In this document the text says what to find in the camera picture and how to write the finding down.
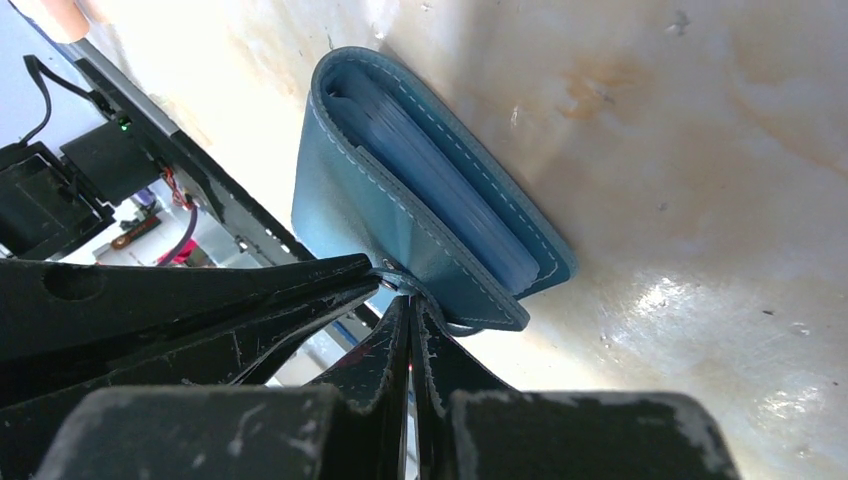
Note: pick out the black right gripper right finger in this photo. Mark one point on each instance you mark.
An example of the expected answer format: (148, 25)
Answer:
(440, 367)

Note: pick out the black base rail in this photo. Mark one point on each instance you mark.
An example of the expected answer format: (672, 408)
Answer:
(220, 195)

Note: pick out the blue leather card holder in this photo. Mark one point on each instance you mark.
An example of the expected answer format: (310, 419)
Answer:
(387, 170)

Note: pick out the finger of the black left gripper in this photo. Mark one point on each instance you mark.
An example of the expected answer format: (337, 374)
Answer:
(242, 344)
(49, 307)

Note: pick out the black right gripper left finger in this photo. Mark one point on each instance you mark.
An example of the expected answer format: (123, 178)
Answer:
(366, 430)

